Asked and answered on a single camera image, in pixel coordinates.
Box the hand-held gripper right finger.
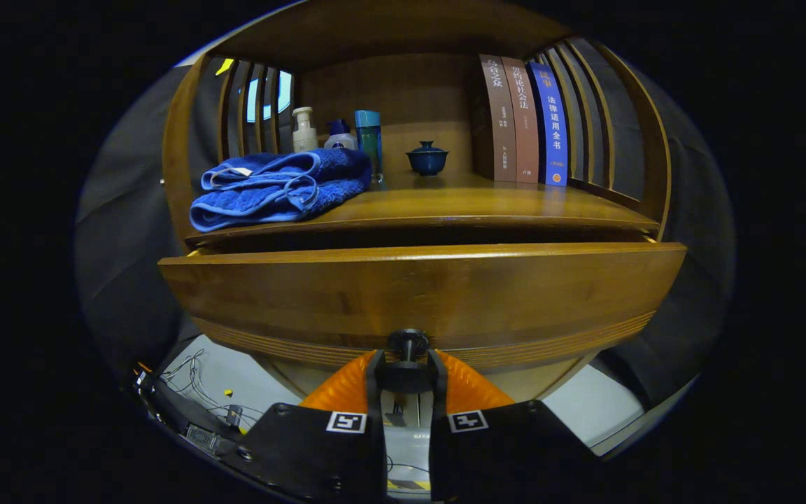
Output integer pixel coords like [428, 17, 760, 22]
[427, 349, 607, 503]

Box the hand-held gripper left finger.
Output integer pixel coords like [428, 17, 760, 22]
[214, 349, 388, 503]

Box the wooden countertop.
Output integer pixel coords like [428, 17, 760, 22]
[186, 171, 660, 246]

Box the wooden cabinet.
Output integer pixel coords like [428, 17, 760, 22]
[162, 0, 673, 403]

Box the black power strip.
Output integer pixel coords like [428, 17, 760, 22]
[136, 367, 244, 456]

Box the folded blue towel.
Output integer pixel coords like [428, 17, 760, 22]
[189, 147, 374, 233]

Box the dark blue lidded teacup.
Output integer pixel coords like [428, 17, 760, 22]
[405, 141, 449, 176]

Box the tall teal bottle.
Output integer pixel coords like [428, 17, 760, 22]
[355, 109, 384, 184]

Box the white bottle blue cap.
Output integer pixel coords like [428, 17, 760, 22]
[324, 119, 358, 151]

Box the white pump bottle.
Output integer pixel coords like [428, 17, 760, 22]
[292, 106, 319, 153]

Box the dark brown book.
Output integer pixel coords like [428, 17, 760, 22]
[479, 54, 518, 183]

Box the reddish brown book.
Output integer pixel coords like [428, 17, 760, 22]
[501, 56, 541, 185]

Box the blue book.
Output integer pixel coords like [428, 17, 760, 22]
[525, 61, 570, 187]

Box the black backdrop cloth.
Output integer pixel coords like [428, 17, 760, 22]
[74, 38, 736, 414]

